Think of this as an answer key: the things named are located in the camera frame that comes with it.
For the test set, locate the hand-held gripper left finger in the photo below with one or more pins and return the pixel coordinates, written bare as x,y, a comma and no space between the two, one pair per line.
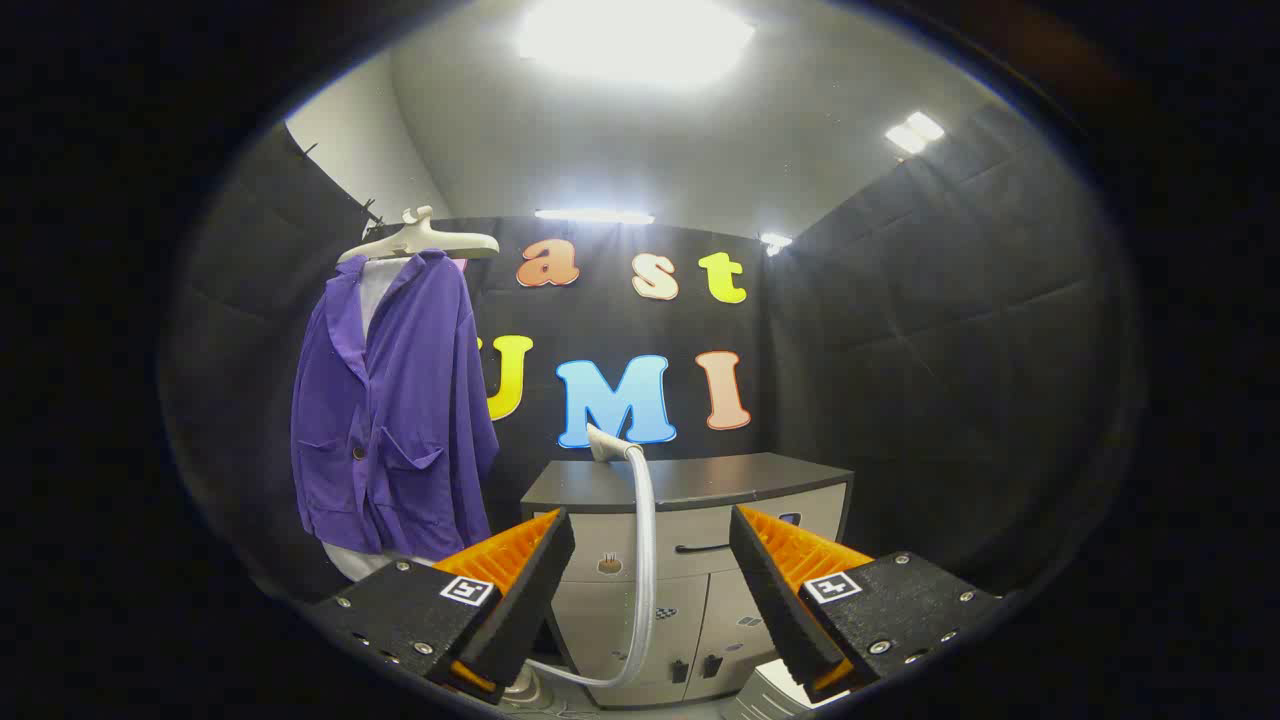
530,600

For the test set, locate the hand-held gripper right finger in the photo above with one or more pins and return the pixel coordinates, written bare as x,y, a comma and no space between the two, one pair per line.
775,600

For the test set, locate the cream clothes hanger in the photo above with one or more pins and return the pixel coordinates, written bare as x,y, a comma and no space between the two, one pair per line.
430,240

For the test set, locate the white flat board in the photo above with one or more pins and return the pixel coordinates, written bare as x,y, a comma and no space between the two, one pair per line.
775,692

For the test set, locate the grey cabinet with dark top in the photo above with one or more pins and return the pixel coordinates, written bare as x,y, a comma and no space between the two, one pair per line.
700,480

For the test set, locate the small ceiling spot light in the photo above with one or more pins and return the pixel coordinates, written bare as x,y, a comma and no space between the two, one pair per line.
775,242

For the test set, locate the long ceiling light strip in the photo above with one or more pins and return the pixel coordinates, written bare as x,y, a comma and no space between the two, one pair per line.
595,215

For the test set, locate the small ceiling light panel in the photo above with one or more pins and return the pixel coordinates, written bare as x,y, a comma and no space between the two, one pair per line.
915,131

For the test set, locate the large ceiling light panel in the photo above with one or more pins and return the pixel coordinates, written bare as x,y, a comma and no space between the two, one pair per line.
635,40

